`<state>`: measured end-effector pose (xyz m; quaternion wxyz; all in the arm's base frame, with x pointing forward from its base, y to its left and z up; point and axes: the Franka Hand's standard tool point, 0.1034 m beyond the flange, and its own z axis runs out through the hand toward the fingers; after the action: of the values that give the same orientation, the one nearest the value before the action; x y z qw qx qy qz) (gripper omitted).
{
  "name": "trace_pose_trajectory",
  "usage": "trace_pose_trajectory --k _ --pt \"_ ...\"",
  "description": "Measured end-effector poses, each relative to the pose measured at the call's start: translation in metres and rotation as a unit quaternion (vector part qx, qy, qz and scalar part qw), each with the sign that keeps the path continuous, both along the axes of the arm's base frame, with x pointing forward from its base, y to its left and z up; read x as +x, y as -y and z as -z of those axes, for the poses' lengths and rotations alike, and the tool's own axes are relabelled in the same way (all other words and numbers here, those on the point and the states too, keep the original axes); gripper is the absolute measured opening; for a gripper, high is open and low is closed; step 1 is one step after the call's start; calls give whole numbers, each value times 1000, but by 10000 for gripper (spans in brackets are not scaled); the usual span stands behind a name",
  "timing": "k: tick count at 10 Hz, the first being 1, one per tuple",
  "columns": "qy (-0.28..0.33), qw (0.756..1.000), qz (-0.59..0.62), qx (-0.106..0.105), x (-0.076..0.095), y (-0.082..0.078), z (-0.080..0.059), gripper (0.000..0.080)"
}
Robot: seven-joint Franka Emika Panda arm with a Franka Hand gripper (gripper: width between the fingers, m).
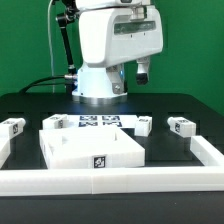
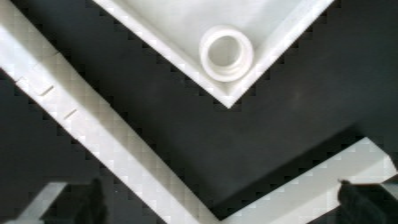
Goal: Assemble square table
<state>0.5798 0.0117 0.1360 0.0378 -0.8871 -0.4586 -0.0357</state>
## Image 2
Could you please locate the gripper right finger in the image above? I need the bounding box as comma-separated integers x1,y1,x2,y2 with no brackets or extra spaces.
337,181,398,224

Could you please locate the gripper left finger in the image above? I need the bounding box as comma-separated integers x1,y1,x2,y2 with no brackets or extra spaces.
6,181,106,224

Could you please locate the white square table top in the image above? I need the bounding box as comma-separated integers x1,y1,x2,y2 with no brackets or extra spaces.
92,0,333,106

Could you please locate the white U-shaped fence wall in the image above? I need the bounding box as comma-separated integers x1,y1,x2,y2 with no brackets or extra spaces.
0,0,395,224

